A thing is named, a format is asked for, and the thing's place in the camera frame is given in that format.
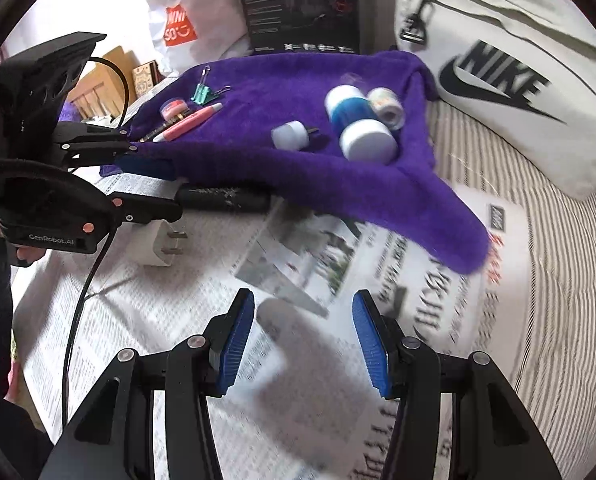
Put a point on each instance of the striped bedsheet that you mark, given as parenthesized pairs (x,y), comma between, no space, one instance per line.
(553,260)

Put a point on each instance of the white backpack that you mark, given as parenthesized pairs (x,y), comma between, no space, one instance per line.
(578,135)

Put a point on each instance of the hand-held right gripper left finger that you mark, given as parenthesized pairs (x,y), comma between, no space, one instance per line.
(235,340)

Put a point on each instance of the small round pink container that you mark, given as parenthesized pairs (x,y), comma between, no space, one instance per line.
(174,108)

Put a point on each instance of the black marker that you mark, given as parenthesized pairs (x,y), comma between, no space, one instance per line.
(228,201)

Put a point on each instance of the patterned small box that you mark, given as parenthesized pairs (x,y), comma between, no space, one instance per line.
(144,77)

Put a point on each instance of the small white cylinder plug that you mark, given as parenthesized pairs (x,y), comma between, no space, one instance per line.
(289,135)

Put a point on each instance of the black gold pen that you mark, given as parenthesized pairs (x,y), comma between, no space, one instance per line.
(153,135)

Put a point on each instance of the newspaper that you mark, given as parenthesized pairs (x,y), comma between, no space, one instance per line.
(428,310)

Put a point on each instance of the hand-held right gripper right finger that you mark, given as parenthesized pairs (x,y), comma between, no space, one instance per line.
(370,345)

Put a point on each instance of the blue white bottle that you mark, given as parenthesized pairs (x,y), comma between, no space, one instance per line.
(348,115)

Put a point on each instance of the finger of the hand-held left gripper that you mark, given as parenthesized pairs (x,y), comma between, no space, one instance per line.
(148,210)
(145,166)

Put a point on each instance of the patterned tape roll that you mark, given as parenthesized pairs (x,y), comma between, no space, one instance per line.
(385,106)

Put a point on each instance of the white charger plug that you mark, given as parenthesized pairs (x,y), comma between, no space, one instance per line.
(153,245)

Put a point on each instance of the person's left hand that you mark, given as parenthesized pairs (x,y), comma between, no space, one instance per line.
(28,254)

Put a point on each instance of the white plastic shopping bag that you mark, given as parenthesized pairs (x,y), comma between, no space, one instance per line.
(203,10)

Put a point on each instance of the teal binder clip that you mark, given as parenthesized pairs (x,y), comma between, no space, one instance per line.
(201,93)

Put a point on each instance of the pink marker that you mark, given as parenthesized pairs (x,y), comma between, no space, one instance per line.
(188,123)

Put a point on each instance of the wooden furniture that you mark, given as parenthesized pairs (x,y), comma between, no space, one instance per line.
(105,77)

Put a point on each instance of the black headset box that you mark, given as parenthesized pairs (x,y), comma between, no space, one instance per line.
(288,10)

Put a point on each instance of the purple fluffy towel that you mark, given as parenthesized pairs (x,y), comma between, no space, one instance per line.
(278,175)

